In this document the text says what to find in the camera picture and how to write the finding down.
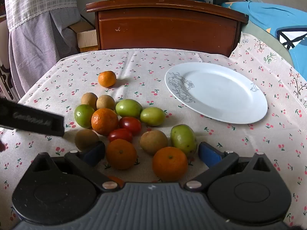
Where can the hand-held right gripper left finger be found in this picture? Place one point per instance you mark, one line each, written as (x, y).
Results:
(94, 153)

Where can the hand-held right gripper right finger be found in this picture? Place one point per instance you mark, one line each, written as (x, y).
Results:
(209, 155)

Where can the brown-spotted green jujube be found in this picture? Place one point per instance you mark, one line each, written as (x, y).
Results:
(183, 139)

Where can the red cherry tomato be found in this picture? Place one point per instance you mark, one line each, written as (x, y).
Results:
(120, 135)
(129, 125)

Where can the white plate with grey drawing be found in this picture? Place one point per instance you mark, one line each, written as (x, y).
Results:
(215, 92)

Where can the small orange mandarin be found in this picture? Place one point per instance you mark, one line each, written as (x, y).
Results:
(107, 78)

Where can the cherry print tablecloth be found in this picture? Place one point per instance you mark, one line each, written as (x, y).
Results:
(60, 76)

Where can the checkered grey curtain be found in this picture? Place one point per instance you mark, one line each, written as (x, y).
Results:
(36, 33)

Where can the open cardboard box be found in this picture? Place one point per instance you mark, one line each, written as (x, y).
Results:
(87, 39)

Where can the grey-green bed sheet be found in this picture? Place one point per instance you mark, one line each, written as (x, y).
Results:
(261, 36)

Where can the blue cartoon pillow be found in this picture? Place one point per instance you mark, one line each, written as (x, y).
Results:
(268, 16)

